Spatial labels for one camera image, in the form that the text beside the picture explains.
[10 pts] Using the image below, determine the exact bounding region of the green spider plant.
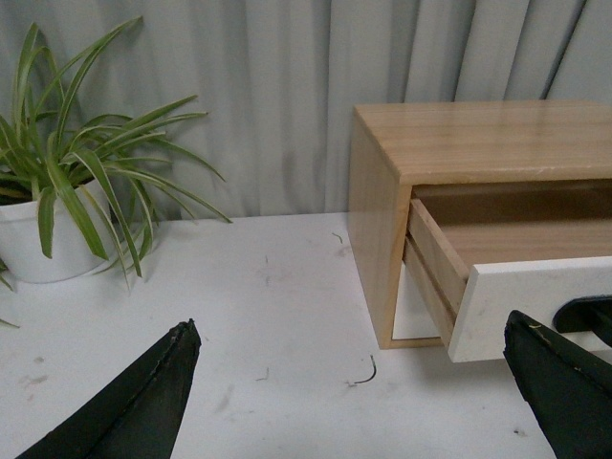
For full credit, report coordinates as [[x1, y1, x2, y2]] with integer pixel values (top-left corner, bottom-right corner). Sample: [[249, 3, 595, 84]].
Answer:
[[1, 21, 212, 291]]

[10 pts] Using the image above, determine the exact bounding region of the white plant pot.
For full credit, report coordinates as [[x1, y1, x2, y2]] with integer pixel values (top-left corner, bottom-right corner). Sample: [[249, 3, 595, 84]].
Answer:
[[1, 200, 105, 283]]

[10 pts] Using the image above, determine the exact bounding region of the white front wooden drawer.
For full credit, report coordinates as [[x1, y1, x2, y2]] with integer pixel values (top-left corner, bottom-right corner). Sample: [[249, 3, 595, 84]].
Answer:
[[403, 197, 612, 364]]

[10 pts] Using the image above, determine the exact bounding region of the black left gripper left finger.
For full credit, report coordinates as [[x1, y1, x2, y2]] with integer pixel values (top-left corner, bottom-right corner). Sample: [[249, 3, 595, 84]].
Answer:
[[19, 320, 202, 458]]

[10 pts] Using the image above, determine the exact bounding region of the wooden drawer cabinet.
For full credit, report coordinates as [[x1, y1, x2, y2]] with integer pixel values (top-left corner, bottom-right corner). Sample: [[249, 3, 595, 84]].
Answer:
[[348, 100, 611, 349]]

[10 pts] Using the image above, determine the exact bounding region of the grey pleated curtain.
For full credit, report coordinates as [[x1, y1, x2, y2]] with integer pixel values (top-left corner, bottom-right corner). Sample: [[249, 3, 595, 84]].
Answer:
[[1, 1, 611, 217]]

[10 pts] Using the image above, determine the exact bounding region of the black drawer handle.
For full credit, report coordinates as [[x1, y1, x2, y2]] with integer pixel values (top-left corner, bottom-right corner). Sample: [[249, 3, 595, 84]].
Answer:
[[553, 295, 611, 347]]

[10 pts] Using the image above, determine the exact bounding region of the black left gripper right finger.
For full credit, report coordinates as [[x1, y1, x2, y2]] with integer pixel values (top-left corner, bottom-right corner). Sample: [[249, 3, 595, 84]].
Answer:
[[503, 310, 611, 458]]

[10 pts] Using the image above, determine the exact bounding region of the small dry plant stem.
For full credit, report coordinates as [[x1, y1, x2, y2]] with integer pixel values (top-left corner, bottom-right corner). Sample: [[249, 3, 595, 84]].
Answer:
[[347, 354, 378, 386]]

